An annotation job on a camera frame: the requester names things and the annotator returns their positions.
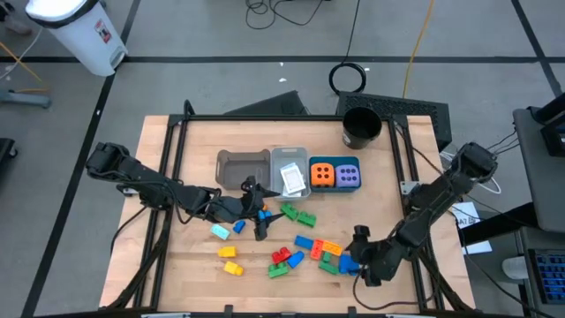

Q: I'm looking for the yellow floor cable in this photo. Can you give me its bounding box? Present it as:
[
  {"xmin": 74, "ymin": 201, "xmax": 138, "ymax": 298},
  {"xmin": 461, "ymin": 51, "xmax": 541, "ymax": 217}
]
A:
[{"xmin": 401, "ymin": 0, "xmax": 437, "ymax": 100}]

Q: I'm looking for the black wedge panel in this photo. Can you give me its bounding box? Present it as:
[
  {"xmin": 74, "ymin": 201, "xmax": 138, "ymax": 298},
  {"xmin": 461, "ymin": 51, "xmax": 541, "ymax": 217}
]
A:
[{"xmin": 222, "ymin": 89, "xmax": 310, "ymax": 117}]

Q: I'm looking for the grey floor base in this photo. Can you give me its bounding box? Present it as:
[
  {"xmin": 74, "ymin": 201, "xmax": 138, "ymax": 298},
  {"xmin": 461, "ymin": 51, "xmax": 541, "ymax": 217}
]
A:
[{"xmin": 0, "ymin": 89, "xmax": 53, "ymax": 110}]

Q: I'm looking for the black device on desk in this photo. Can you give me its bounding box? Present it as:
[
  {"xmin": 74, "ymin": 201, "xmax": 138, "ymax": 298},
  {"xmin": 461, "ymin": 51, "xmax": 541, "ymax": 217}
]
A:
[{"xmin": 540, "ymin": 123, "xmax": 565, "ymax": 159}]

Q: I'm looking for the red toy block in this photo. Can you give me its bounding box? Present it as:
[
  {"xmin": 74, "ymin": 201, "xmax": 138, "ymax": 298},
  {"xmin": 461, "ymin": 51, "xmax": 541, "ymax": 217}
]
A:
[{"xmin": 270, "ymin": 246, "xmax": 293, "ymax": 265}]

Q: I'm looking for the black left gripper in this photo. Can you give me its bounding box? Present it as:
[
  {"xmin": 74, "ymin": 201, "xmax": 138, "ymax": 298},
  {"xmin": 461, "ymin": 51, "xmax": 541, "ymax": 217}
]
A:
[{"xmin": 207, "ymin": 176, "xmax": 287, "ymax": 242}]

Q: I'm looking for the green two-stud toy block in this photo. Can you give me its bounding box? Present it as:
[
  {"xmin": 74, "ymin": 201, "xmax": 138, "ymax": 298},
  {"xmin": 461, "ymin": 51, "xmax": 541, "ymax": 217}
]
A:
[{"xmin": 267, "ymin": 261, "xmax": 290, "ymax": 280}]

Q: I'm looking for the large blue toy block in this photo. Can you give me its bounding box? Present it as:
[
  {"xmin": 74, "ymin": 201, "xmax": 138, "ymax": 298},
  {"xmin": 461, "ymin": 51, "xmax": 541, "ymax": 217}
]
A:
[{"xmin": 337, "ymin": 254, "xmax": 361, "ymax": 277}]

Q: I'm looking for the coiled black floor cable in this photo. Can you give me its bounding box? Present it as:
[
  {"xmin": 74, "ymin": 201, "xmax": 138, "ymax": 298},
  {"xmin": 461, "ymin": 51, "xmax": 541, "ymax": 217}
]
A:
[{"xmin": 328, "ymin": 0, "xmax": 369, "ymax": 95}]

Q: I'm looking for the orange foam die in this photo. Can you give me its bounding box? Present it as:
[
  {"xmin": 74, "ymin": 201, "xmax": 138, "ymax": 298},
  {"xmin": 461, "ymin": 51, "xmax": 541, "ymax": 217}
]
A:
[{"xmin": 310, "ymin": 162, "xmax": 335, "ymax": 188}]

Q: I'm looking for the light cyan toy block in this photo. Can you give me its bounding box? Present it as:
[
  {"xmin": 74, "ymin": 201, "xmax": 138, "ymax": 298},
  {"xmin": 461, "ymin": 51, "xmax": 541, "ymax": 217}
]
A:
[{"xmin": 209, "ymin": 223, "xmax": 231, "ymax": 241}]

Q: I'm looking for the purple foam die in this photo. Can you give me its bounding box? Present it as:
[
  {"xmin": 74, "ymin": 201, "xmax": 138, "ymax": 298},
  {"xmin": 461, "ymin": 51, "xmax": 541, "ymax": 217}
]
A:
[{"xmin": 335, "ymin": 163, "xmax": 362, "ymax": 188}]

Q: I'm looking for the white trash can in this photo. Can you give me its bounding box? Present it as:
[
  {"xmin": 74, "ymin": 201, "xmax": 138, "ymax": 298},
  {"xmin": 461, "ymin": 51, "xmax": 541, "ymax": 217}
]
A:
[{"xmin": 25, "ymin": 0, "xmax": 130, "ymax": 78}]

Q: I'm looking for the light grey plastic bin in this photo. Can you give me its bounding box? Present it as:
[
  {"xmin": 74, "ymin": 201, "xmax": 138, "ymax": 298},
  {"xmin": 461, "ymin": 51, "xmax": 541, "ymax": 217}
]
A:
[{"xmin": 269, "ymin": 146, "xmax": 310, "ymax": 202}]

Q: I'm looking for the black metal table frame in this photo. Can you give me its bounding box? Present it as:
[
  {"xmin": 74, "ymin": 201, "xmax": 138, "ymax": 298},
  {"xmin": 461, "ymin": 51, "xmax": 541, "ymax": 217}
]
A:
[{"xmin": 104, "ymin": 99, "xmax": 477, "ymax": 313}]

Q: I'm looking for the white rounded object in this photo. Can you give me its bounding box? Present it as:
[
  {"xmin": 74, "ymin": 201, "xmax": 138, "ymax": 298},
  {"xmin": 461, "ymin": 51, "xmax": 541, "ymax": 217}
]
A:
[{"xmin": 501, "ymin": 255, "xmax": 531, "ymax": 281}]

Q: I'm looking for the black bucket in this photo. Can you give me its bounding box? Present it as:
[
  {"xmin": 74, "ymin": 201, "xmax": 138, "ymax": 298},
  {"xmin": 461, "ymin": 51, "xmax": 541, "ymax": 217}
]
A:
[{"xmin": 342, "ymin": 105, "xmax": 383, "ymax": 150}]

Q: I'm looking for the teal plastic bin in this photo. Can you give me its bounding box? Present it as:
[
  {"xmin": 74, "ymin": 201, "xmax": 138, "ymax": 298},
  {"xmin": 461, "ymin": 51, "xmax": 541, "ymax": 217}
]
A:
[{"xmin": 307, "ymin": 155, "xmax": 363, "ymax": 194}]

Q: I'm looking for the white card box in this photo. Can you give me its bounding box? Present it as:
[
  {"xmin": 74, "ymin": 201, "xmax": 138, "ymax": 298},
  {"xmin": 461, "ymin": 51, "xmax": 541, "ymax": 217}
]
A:
[{"xmin": 280, "ymin": 162, "xmax": 307, "ymax": 196}]

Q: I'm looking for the white cable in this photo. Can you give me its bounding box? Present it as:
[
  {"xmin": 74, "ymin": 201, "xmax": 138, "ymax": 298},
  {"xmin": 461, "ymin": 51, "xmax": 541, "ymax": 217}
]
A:
[{"xmin": 439, "ymin": 151, "xmax": 503, "ymax": 195}]

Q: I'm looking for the white paper sheet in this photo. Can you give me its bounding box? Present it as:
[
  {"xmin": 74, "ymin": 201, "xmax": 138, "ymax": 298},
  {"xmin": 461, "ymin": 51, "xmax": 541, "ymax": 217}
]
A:
[
  {"xmin": 461, "ymin": 240, "xmax": 494, "ymax": 256},
  {"xmin": 450, "ymin": 201, "xmax": 482, "ymax": 230}
]

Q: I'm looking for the black floor object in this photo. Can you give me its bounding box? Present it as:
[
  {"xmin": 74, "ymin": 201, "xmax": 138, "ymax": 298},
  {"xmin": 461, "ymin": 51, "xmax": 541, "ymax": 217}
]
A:
[{"xmin": 0, "ymin": 137, "xmax": 19, "ymax": 168}]

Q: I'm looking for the backlit keyboard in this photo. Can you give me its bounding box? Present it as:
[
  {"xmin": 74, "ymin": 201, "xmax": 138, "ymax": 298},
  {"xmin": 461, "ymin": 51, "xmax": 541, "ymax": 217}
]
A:
[{"xmin": 526, "ymin": 247, "xmax": 565, "ymax": 307}]

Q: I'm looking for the looped black floor cable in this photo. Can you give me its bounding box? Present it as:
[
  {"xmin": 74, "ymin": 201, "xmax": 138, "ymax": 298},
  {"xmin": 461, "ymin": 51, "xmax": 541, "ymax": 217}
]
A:
[{"xmin": 244, "ymin": 0, "xmax": 330, "ymax": 31}]

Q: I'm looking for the black perforated case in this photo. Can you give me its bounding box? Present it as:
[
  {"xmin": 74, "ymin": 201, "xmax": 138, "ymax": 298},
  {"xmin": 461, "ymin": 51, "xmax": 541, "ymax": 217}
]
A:
[{"xmin": 335, "ymin": 90, "xmax": 454, "ymax": 153}]

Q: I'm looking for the yellow-orange toy block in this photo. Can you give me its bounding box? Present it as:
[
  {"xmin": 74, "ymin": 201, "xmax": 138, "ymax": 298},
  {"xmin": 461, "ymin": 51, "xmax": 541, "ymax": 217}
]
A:
[{"xmin": 321, "ymin": 240, "xmax": 343, "ymax": 257}]

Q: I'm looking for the dark grey translucent bin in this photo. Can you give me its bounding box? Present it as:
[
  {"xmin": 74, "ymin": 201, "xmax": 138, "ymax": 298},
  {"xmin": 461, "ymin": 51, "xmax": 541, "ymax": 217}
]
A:
[{"xmin": 215, "ymin": 148, "xmax": 273, "ymax": 192}]

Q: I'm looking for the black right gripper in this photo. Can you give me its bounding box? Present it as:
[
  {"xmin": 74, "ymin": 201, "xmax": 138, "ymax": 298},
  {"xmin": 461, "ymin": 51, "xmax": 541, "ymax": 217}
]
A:
[{"xmin": 346, "ymin": 224, "xmax": 405, "ymax": 288}]

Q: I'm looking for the grey desk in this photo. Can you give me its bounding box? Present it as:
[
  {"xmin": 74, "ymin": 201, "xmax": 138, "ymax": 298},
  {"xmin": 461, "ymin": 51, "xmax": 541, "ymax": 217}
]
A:
[{"xmin": 511, "ymin": 105, "xmax": 565, "ymax": 234}]

